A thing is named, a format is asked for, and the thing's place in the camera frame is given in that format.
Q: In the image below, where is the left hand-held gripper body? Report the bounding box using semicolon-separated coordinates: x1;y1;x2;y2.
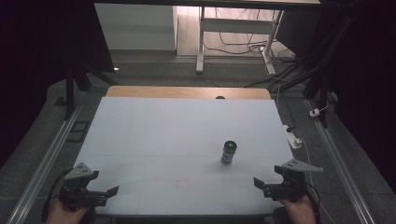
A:
58;161;108;210

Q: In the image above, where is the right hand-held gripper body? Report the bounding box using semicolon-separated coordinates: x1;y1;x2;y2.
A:
263;159;324;203

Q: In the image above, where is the dark jar with green lid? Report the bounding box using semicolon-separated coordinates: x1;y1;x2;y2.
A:
219;140;238;167

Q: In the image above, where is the person's right hand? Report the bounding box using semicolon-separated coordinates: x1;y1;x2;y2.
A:
277;196;318;224

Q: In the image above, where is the person's left hand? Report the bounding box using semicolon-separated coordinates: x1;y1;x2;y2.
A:
46;198;91;224

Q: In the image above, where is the white power strip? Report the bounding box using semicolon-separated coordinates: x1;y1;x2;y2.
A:
282;124;304;150

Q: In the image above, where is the white table mat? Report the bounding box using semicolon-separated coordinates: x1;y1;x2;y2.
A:
74;95;295;217

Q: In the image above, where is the black tripod stand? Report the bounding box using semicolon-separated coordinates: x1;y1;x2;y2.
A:
55;60;120;121

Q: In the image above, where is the wooden table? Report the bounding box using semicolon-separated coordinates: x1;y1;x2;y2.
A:
106;85;272;101

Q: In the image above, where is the black metal stand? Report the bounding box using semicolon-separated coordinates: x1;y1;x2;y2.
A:
267;13;361;129

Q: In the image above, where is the black curtain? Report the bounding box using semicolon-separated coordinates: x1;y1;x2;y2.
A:
0;0;115;170
317;0;396;194

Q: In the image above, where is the white cabinet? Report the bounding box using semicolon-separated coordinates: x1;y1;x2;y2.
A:
93;3;178;52

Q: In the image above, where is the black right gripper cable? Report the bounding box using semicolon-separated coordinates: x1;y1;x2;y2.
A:
304;181;322;224

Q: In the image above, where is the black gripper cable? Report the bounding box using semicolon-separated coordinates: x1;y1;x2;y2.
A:
304;181;322;224
41;168;73;224

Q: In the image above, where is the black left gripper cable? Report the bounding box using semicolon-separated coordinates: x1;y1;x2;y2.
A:
41;168;73;224

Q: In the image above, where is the thin white cable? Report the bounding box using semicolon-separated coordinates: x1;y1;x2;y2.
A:
299;138;338;224

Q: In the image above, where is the aluminium floor rail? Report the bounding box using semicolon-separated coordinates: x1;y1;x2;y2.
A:
5;104;84;224
304;98;376;224

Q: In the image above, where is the black rectangular floor frame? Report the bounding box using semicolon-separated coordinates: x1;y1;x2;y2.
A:
65;119;92;144

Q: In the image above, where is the black floor cables bundle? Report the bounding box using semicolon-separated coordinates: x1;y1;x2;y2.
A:
204;7;297;64

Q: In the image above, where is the white desk frame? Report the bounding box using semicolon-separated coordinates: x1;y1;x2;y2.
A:
195;6;285;76

